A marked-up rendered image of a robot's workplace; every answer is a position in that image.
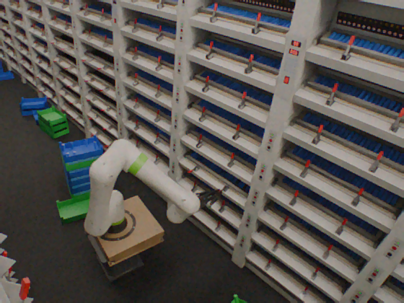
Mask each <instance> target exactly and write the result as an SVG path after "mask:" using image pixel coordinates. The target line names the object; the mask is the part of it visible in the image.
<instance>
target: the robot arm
mask: <svg viewBox="0 0 404 303"><path fill-rule="evenodd" d="M123 168H124V169H125V170H126V171H128V172H129V173H131V174H132V175H134V176H135V177H137V178H138V179H140V180H142V181H144V182H145V183H147V184H148V185H150V186H152V187H153V188H154V189H156V190H157V191H159V192H160V193H161V194H162V195H164V196H165V197H166V198H168V199H169V200H170V201H171V202H172V203H173V204H172V205H170V206H169V208H168V209H167V218H168V219H169V221H171V222H172V223H173V224H179V223H182V222H183V221H184V220H185V219H187V218H188V217H189V216H191V215H193V214H195V213H197V212H198V211H199V210H200V208H203V207H204V206H209V207H210V208H211V206H212V205H213V204H214V203H215V202H216V201H217V200H218V197H219V196H220V195H221V194H222V190H220V188H219V189H217V190H213V191H212V190H211V191H209V190H206V191H203V192H200V193H196V194H195V195H194V194H193V193H191V192H190V191H188V190H186V189H184V188H183V187H182V186H180V185H179V184H177V183H176V182H175V181H174V180H172V179H171V178H170V177H169V176H167V175H166V174H165V173H164V172H163V171H161V170H160V168H158V166H156V165H155V163H153V161H151V160H150V159H149V158H148V157H147V156H146V155H145V154H144V153H143V152H142V151H140V150H139V149H138V148H137V147H135V146H134V145H133V144H132V143H131V142H130V141H128V140H125V139H118V140H116V141H114V142H113V143H112V144H111V145H110V147H109V148H108V150H107V151H106V152H105V153H104V154H103V155H102V156H101V157H100V158H98V159H97V160H96V161H95V162H94V163H93V164H92V166H91V167H90V170H89V176H90V198H89V210H88V213H87V216H86V219H85V221H84V229H85V231H86V232H85V235H86V236H87V235H91V236H93V237H99V236H101V235H102V236H105V235H106V234H107V233H111V234H116V233H121V232H122V231H123V230H124V229H125V228H126V227H127V224H128V222H127V218H126V217H125V209H124V202H123V195H122V194H121V193H120V192H118V191H116V190H113V187H114V184H115V181H116V180H117V177H118V176H119V174H120V172H121V170H122V169H123ZM209 196H210V197H209ZM209 201H211V202H209ZM208 202H209V203H208Z"/></svg>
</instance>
